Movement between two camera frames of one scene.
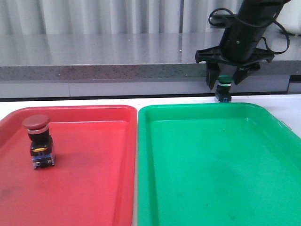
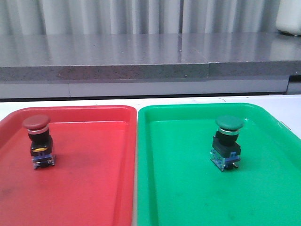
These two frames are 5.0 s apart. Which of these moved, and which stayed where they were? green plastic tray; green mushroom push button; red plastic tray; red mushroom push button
Moved: green mushroom push button
Stayed: red mushroom push button; red plastic tray; green plastic tray
